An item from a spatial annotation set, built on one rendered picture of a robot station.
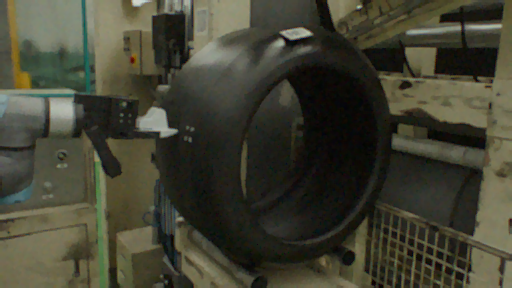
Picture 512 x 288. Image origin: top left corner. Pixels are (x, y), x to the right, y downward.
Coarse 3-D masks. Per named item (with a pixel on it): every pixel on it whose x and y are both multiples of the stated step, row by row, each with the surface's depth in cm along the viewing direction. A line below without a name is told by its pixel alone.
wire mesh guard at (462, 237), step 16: (384, 208) 127; (432, 224) 114; (416, 240) 119; (464, 240) 106; (480, 240) 104; (368, 256) 136; (480, 256) 104; (496, 256) 100; (432, 272) 116; (464, 272) 108
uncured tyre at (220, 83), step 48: (240, 48) 92; (288, 48) 92; (336, 48) 99; (192, 96) 93; (240, 96) 87; (336, 96) 131; (384, 96) 110; (192, 144) 89; (240, 144) 89; (336, 144) 136; (384, 144) 112; (192, 192) 91; (240, 192) 91; (288, 192) 135; (336, 192) 130; (240, 240) 94; (288, 240) 102; (336, 240) 109
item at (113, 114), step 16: (80, 96) 81; (96, 96) 83; (112, 96) 84; (128, 96) 91; (80, 112) 81; (96, 112) 84; (112, 112) 83; (128, 112) 86; (80, 128) 81; (112, 128) 84; (128, 128) 85
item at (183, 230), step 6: (180, 222) 125; (186, 222) 126; (180, 228) 125; (186, 228) 126; (192, 228) 127; (180, 234) 125; (186, 234) 127; (180, 240) 126; (186, 240) 127; (192, 240) 128; (180, 246) 126; (186, 246) 127
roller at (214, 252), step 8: (192, 232) 126; (200, 240) 122; (208, 240) 119; (208, 248) 117; (216, 248) 115; (216, 256) 113; (224, 256) 111; (224, 264) 110; (232, 264) 107; (240, 264) 105; (232, 272) 106; (240, 272) 104; (248, 272) 102; (256, 272) 101; (240, 280) 103; (248, 280) 100; (256, 280) 99; (264, 280) 100
